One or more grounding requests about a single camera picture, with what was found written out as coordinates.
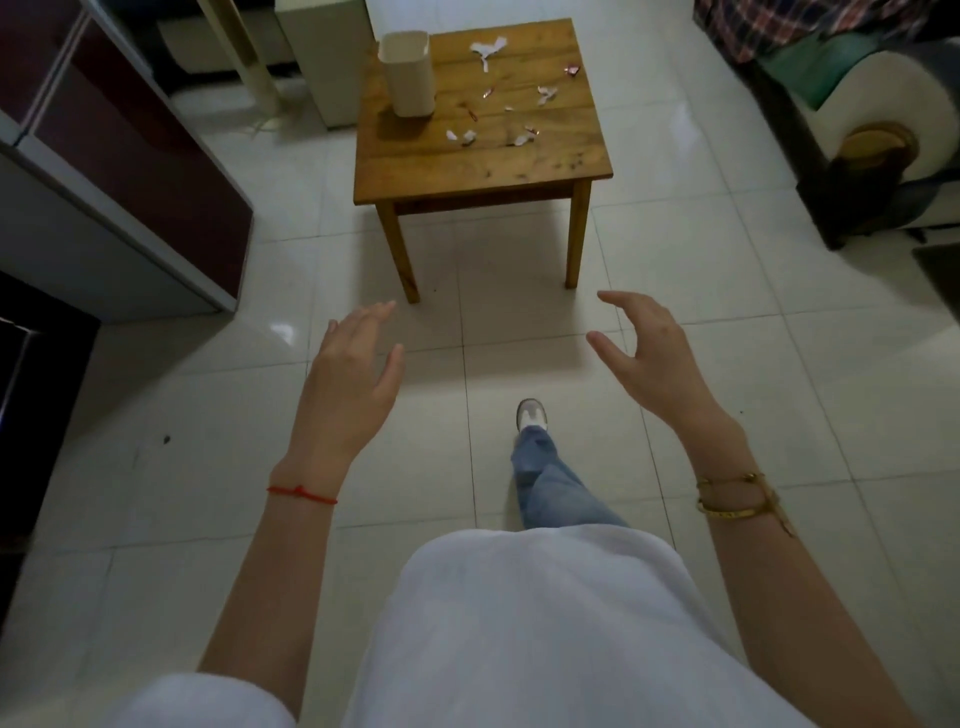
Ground person's right hand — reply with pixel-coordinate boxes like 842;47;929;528
585;290;759;483

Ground person's left hand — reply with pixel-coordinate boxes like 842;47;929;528
279;300;406;496

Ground person's right forearm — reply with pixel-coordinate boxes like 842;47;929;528
697;474;925;728

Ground person's left forearm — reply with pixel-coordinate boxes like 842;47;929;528
197;489;339;710

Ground blue jeans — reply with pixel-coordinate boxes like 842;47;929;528
510;425;631;531

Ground wide gold bangle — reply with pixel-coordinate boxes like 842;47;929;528
696;489;798;539

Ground square wooden table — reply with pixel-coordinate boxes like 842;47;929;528
353;18;615;305

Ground white shirt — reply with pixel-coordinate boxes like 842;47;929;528
96;523;820;728

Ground white rectangular waste bin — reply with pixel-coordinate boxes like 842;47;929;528
376;30;437;120

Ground scattered white paper scraps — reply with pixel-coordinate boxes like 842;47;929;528
445;36;562;148

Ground dark red cabinet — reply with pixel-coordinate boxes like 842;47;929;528
0;0;256;325

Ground sofa with round armrest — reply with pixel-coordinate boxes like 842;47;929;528
748;30;960;253

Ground cream white pole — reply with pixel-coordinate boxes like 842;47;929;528
196;0;285;115

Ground black glass cabinet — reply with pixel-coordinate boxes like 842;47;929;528
0;271;103;627

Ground green cushion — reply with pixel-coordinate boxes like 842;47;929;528
774;33;888;111

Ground plaid cloth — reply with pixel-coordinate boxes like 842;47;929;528
693;0;942;67

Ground red string bracelet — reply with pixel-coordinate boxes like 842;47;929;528
267;484;339;507

